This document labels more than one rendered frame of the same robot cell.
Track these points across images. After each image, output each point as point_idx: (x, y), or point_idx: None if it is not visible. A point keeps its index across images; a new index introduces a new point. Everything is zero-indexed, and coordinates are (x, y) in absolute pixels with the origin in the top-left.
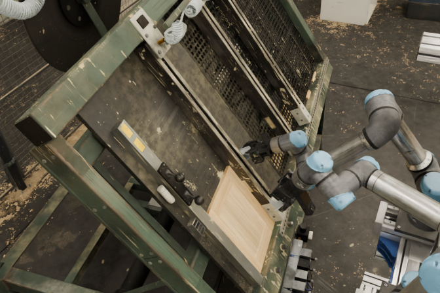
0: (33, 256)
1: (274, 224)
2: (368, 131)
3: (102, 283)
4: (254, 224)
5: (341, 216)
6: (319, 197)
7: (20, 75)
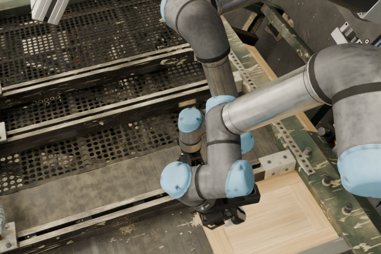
0: None
1: (296, 172)
2: (198, 54)
3: None
4: (278, 206)
5: None
6: (330, 45)
7: None
